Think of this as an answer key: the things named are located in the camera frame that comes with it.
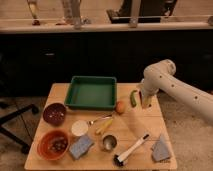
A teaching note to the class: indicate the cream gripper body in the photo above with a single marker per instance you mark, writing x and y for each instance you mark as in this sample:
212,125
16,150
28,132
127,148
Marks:
146,101

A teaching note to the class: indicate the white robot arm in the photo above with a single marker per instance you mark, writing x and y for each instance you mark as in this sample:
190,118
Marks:
160,76

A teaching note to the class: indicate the metal cup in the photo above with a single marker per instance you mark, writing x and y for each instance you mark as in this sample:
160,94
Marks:
109,142

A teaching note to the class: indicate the green cucumber toy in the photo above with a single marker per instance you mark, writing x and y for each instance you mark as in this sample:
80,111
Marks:
132,98

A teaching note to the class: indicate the orange ball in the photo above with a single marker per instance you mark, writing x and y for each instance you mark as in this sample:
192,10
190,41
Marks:
120,107

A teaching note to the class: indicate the wooden table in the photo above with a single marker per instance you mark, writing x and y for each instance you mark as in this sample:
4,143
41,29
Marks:
124,130

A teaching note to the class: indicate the yellow banana toy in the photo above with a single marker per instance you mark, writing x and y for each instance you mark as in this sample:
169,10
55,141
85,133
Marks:
104,127

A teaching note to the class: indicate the grey folded cloth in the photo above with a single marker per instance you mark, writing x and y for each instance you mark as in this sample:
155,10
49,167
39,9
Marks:
160,150

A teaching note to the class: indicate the metal spoon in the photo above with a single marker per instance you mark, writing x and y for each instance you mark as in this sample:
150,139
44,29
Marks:
98,119

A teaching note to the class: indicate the green plastic tray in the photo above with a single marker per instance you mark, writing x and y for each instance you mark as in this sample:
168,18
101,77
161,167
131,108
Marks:
92,93

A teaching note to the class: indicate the white round lid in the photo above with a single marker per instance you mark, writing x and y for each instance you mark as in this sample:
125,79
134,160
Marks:
79,128

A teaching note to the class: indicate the blue sponge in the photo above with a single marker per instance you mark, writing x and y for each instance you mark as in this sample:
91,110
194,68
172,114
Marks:
81,146

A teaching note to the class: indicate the dark red bowl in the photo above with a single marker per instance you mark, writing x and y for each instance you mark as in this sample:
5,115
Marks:
54,114

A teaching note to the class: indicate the orange bowl with contents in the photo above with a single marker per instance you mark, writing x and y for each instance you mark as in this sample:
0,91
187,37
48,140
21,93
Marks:
53,145

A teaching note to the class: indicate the black office chair base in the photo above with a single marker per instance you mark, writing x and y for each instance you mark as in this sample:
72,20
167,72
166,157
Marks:
24,146

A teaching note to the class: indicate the white handled dish brush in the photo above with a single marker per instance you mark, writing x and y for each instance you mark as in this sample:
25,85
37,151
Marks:
119,159

